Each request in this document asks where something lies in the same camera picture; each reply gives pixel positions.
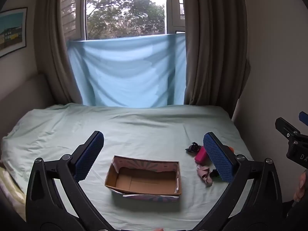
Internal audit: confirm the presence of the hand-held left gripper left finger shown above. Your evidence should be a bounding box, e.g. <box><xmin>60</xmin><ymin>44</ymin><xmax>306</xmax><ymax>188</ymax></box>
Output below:
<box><xmin>25</xmin><ymin>130</ymin><xmax>109</xmax><ymax>231</ymax></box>

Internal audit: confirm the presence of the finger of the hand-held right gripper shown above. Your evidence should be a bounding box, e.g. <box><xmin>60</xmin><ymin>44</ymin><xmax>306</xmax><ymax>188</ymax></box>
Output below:
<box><xmin>299</xmin><ymin>111</ymin><xmax>308</xmax><ymax>127</ymax></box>
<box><xmin>275</xmin><ymin>117</ymin><xmax>302</xmax><ymax>138</ymax></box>

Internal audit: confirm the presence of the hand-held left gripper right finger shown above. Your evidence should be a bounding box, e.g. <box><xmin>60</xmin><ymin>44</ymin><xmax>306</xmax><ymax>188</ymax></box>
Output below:
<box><xmin>203</xmin><ymin>132</ymin><xmax>283</xmax><ymax>231</ymax></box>

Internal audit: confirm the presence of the magenta pouch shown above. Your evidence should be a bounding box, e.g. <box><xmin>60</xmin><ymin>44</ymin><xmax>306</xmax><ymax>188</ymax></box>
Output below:
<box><xmin>194</xmin><ymin>146</ymin><xmax>209</xmax><ymax>163</ymax></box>

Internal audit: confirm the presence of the pink cloth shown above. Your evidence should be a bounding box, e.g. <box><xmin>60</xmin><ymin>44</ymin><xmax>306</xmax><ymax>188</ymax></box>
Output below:
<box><xmin>196</xmin><ymin>164</ymin><xmax>214</xmax><ymax>187</ymax></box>

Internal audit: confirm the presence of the printed cardboard box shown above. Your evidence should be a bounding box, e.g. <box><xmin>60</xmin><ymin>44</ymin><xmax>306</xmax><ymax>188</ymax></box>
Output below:
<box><xmin>105</xmin><ymin>156</ymin><xmax>181</xmax><ymax>202</ymax></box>

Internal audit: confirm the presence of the person's right hand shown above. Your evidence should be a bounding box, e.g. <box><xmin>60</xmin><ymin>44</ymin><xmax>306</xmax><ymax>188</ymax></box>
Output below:
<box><xmin>294</xmin><ymin>170</ymin><xmax>308</xmax><ymax>203</ymax></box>

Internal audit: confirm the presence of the black scrunchie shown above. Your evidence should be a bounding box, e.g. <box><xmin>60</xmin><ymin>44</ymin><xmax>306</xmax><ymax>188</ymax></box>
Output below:
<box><xmin>185</xmin><ymin>142</ymin><xmax>202</xmax><ymax>153</ymax></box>

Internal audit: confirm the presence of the yellow patterned blanket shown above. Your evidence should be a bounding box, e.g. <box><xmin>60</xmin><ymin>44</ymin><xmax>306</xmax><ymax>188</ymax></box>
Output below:
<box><xmin>0</xmin><ymin>166</ymin><xmax>27</xmax><ymax>222</ymax></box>

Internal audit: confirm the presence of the beige headboard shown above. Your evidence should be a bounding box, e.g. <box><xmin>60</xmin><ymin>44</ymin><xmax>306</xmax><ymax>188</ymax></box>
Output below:
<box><xmin>0</xmin><ymin>73</ymin><xmax>55</xmax><ymax>140</ymax></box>

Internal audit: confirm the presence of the light blue hanging cloth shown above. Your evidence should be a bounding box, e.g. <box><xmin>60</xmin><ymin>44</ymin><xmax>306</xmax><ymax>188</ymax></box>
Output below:
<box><xmin>67</xmin><ymin>33</ymin><xmax>187</xmax><ymax>108</ymax></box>

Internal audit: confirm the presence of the beige curtain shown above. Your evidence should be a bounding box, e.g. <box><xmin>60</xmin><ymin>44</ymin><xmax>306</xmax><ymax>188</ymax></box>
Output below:
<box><xmin>34</xmin><ymin>0</ymin><xmax>85</xmax><ymax>105</ymax></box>
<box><xmin>183</xmin><ymin>0</ymin><xmax>251</xmax><ymax>106</ymax></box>

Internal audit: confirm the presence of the window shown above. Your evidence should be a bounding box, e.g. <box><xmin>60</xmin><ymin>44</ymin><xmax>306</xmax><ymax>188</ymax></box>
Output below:
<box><xmin>60</xmin><ymin>0</ymin><xmax>186</xmax><ymax>41</ymax></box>

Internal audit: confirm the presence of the framed wall picture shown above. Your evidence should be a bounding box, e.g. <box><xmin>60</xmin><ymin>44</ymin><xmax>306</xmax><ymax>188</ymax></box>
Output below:
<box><xmin>0</xmin><ymin>7</ymin><xmax>28</xmax><ymax>58</ymax></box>

